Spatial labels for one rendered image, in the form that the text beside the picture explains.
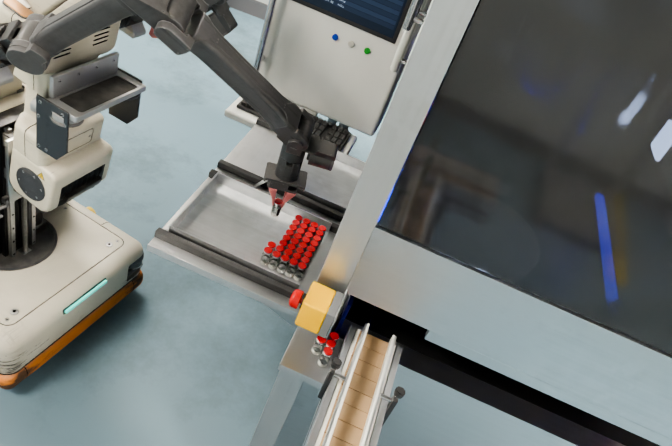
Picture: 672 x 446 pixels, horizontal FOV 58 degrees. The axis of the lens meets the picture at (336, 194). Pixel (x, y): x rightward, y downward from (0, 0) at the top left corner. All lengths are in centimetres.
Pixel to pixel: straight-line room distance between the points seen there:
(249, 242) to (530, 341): 70
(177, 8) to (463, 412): 106
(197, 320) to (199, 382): 28
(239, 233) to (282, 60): 87
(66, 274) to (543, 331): 154
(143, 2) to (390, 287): 72
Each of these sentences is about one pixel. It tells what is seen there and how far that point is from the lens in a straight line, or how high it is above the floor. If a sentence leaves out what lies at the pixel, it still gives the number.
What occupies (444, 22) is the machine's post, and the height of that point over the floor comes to 163.
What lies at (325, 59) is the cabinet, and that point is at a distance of 219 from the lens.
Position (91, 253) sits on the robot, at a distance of 229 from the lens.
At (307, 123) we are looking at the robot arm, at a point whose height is 125.
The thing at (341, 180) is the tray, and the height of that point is 88.
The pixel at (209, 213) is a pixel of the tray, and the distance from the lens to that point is 159.
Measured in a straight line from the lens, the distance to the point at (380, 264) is 124.
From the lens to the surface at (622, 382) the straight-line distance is 139.
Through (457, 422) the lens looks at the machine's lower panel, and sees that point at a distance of 154.
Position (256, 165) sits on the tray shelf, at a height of 88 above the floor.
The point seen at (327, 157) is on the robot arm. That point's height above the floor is 117.
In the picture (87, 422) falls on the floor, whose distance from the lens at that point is 223.
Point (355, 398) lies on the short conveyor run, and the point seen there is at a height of 93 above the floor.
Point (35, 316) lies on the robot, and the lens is 212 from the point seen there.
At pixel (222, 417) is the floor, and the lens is 227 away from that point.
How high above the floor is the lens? 194
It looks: 36 degrees down
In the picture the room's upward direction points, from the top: 21 degrees clockwise
